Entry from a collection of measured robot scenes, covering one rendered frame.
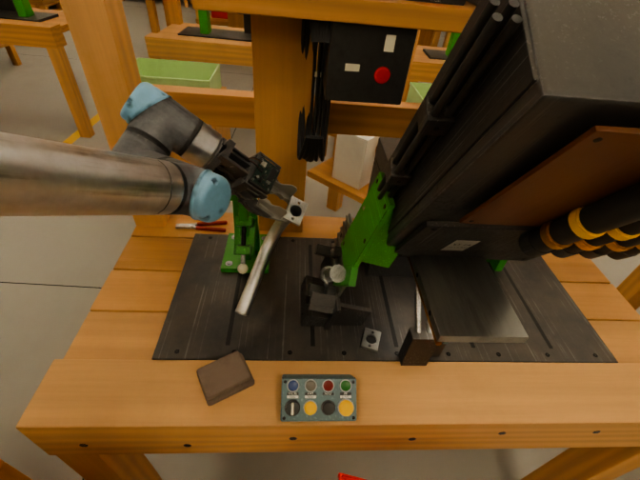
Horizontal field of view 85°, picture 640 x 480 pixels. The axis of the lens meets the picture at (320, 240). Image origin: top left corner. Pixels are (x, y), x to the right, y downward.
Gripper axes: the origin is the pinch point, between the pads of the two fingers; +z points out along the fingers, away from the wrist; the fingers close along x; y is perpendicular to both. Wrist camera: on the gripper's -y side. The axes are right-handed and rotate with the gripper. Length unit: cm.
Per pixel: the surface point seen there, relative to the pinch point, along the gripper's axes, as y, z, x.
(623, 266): -5, 262, 116
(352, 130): -7.9, 11.9, 36.4
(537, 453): -6, 159, -26
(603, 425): 39, 69, -18
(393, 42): 21.2, -4.1, 33.4
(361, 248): 13.5, 11.5, -3.9
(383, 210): 20.8, 7.5, 1.2
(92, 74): -29, -46, 14
